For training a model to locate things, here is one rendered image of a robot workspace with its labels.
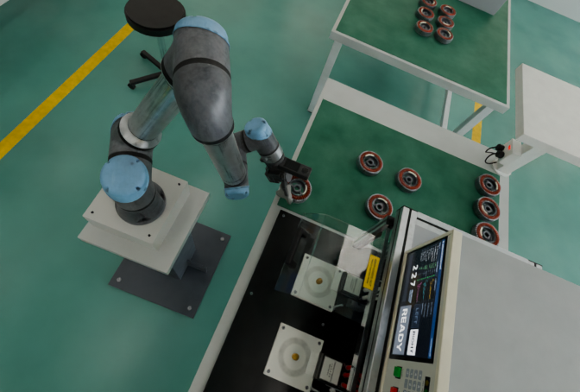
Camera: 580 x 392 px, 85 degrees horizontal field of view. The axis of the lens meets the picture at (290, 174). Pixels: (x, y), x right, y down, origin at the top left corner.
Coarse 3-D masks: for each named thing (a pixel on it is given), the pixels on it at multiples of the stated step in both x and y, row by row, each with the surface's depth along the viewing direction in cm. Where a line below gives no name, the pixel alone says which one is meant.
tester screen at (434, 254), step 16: (416, 256) 78; (432, 256) 71; (432, 272) 69; (416, 288) 72; (432, 288) 66; (400, 304) 76; (416, 304) 70; (432, 304) 64; (432, 320) 62; (432, 336) 60; (416, 352) 62
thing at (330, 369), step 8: (312, 352) 91; (320, 352) 91; (312, 360) 90; (320, 360) 88; (328, 360) 87; (336, 360) 88; (312, 368) 89; (320, 368) 86; (328, 368) 86; (336, 368) 87; (344, 368) 89; (320, 376) 85; (328, 376) 86; (336, 376) 86; (328, 384) 87; (336, 384) 85
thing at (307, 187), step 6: (294, 180) 122; (300, 180) 122; (306, 180) 122; (294, 186) 121; (300, 186) 123; (306, 186) 121; (294, 192) 120; (300, 192) 121; (306, 192) 120; (294, 198) 117; (300, 198) 118; (306, 198) 119
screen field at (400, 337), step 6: (408, 306) 72; (402, 312) 74; (408, 312) 71; (402, 318) 73; (408, 318) 70; (402, 324) 71; (396, 330) 73; (402, 330) 70; (396, 336) 72; (402, 336) 69; (396, 342) 71; (402, 342) 68; (396, 348) 70; (402, 348) 68; (402, 354) 67
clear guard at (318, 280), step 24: (312, 216) 93; (312, 240) 88; (336, 240) 88; (360, 240) 90; (384, 240) 91; (312, 264) 84; (336, 264) 85; (360, 264) 87; (384, 264) 88; (288, 288) 82; (312, 288) 81; (336, 288) 82; (360, 288) 84; (336, 312) 80; (360, 312) 81
